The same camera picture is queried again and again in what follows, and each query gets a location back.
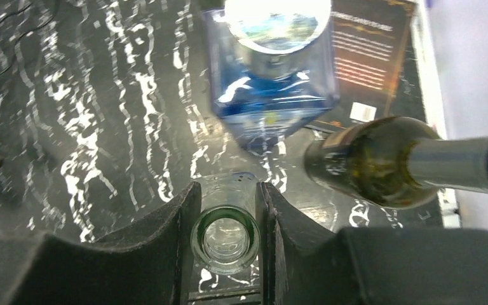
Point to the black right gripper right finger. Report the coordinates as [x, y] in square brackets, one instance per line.
[304, 263]

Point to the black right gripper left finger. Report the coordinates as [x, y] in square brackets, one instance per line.
[146, 262]

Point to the olive green wine bottle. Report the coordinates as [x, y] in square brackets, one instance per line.
[397, 162]

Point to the blue glass bottle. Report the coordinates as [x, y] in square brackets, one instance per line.
[271, 67]

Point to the brown booklet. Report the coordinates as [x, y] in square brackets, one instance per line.
[369, 39]

